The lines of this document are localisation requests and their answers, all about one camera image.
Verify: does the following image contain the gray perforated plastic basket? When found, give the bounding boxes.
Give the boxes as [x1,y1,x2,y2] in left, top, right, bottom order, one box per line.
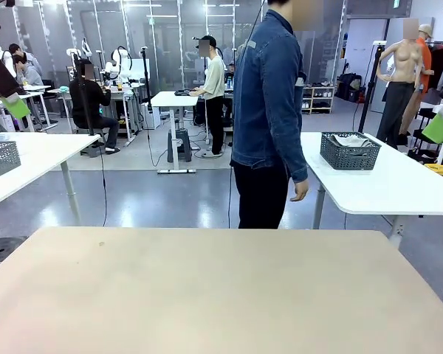
[0,140,22,179]
[320,131,382,172]

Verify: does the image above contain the person's right hand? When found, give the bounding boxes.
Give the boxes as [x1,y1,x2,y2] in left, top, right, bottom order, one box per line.
[289,178,311,203]

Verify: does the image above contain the black utility cart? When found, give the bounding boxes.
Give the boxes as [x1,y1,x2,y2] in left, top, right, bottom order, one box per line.
[409,105,443,163]

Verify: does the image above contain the person in gray hoodie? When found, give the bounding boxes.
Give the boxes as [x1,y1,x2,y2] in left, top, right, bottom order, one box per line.
[13,54,45,88]

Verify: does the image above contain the person in gray jacket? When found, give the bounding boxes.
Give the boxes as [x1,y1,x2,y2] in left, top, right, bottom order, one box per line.
[7,43,44,74]

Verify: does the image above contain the long white desk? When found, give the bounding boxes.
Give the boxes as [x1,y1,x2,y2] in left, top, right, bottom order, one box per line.
[7,85,58,133]

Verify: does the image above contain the clothes rack with dark garments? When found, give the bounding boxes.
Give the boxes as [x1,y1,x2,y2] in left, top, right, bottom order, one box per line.
[426,41,443,93]

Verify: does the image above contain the mannequin with orange shirt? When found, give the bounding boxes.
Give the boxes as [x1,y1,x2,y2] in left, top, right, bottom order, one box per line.
[398,24,436,136]

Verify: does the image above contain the bare mannequin with dark trousers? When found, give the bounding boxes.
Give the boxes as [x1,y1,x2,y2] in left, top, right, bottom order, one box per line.
[376,18,425,150]

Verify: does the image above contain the black tripod with white head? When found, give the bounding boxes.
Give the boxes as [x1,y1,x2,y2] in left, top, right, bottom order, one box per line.
[357,40,388,134]

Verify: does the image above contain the seated person in black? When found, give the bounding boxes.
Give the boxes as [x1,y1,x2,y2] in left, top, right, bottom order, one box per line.
[69,58,121,154]

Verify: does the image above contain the black bags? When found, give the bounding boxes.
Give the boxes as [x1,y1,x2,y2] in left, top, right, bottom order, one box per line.
[336,72,363,103]

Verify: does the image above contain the white shoe shelf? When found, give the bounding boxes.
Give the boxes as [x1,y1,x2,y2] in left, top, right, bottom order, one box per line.
[301,85,336,114]

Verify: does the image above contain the black stand pole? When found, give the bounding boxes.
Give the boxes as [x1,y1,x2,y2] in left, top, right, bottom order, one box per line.
[140,46,154,114]

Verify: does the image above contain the white height-adjustable desk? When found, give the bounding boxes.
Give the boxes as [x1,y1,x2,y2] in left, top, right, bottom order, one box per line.
[150,91,201,175]

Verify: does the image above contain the person in denim jacket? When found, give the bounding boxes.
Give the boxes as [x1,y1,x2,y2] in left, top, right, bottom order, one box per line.
[230,0,324,229]

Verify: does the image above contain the gray step stool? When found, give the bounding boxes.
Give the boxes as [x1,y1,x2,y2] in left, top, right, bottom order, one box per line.
[167,128,193,164]

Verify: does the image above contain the person in cream sweater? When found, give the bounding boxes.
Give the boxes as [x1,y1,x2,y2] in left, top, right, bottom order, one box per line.
[189,35,227,159]

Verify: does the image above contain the white frame workbench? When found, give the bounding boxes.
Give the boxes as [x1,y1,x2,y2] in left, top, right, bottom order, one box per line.
[46,83,137,143]

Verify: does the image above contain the black hanging cable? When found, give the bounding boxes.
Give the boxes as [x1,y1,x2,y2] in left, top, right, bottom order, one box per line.
[100,136,109,226]

